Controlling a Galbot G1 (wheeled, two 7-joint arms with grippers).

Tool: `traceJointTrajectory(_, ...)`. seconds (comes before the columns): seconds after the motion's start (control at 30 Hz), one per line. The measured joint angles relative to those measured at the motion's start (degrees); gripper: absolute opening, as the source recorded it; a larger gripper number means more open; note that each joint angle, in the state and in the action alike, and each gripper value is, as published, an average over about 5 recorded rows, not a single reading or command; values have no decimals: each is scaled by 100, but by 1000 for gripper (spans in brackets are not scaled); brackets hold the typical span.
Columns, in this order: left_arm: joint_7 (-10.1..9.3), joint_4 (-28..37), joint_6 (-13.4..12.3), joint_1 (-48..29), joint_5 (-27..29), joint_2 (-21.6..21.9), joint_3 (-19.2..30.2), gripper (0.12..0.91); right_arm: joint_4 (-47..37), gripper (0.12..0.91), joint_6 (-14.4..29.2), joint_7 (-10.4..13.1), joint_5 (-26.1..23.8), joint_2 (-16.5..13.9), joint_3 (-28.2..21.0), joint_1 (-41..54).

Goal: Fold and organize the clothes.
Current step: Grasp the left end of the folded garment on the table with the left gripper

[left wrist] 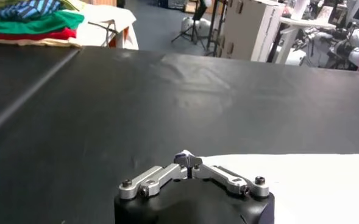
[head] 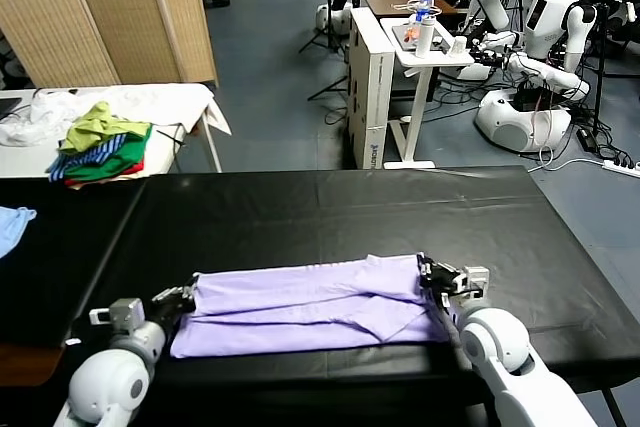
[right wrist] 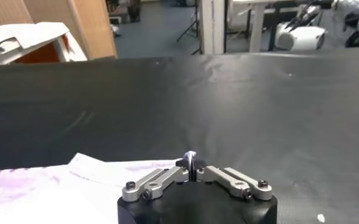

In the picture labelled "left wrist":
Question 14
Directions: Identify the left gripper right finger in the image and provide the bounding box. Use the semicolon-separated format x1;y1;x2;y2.
192;163;271;199

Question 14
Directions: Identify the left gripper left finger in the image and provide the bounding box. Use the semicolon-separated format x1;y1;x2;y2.
118;155;190;200

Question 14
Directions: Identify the lavender printed t-shirt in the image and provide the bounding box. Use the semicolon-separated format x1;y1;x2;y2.
173;149;359;224

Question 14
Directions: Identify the black table cover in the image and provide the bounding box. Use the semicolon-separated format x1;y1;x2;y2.
0;44;81;138
0;45;359;224

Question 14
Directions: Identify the tall white cardboard box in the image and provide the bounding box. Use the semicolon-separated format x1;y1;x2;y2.
220;0;286;63

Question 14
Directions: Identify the white standing desk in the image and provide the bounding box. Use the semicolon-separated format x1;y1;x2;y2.
275;16;337;65

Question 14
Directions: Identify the black tripod stand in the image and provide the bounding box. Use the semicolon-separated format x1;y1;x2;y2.
170;0;209;51

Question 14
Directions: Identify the white cloth on side table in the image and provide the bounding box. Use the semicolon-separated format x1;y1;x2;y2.
72;2;140;51

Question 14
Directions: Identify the beige folded garment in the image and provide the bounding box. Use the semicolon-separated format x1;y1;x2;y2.
0;38;82;48

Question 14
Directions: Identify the red folded garment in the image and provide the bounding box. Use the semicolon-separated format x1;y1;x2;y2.
0;27;77;41

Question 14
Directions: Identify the green folded garment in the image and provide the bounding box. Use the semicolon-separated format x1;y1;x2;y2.
0;11;85;35

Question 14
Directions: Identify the blue striped garment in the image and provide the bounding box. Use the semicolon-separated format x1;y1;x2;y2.
0;0;63;21

